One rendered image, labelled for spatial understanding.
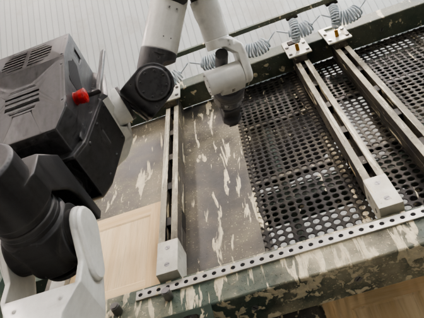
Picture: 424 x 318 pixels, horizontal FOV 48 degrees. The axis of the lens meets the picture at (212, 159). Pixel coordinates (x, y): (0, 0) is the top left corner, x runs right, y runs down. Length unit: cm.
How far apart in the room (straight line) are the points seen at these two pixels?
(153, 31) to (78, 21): 466
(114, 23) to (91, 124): 461
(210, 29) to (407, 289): 86
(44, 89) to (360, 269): 81
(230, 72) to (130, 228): 65
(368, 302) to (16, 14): 550
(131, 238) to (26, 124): 67
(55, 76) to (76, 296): 45
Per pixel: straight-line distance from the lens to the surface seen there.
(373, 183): 131
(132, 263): 146
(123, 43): 540
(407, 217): 123
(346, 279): 119
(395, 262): 120
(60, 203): 91
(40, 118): 99
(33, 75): 108
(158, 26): 116
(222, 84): 123
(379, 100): 166
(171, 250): 133
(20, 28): 609
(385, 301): 140
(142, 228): 156
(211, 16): 122
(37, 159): 87
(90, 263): 89
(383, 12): 228
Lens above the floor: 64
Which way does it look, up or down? 25 degrees up
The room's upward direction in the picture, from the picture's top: 15 degrees counter-clockwise
